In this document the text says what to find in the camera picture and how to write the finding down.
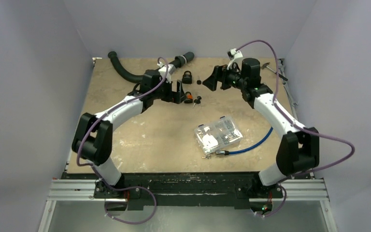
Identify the black padlock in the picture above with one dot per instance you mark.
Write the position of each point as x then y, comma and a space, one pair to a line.
187, 78

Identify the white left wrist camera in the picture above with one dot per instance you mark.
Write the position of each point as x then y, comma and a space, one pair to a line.
166, 71

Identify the orange padlock with keys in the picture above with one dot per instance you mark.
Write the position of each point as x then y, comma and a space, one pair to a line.
189, 99

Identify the small hammer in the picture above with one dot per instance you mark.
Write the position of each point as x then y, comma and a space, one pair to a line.
266, 66

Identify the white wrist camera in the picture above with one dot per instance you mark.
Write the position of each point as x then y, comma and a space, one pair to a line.
166, 71
235, 56

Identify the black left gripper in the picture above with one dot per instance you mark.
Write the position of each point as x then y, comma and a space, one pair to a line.
174, 97

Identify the black aluminium base frame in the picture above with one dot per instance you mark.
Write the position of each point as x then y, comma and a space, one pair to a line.
187, 189

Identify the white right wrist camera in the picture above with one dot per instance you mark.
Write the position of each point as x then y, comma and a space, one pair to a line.
235, 56

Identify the clear plastic parts box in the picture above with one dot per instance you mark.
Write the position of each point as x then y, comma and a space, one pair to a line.
217, 135

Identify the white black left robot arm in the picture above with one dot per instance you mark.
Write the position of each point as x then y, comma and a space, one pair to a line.
93, 139

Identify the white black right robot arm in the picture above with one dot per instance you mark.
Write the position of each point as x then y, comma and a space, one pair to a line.
299, 146

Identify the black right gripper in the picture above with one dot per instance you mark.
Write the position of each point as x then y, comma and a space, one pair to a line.
220, 76

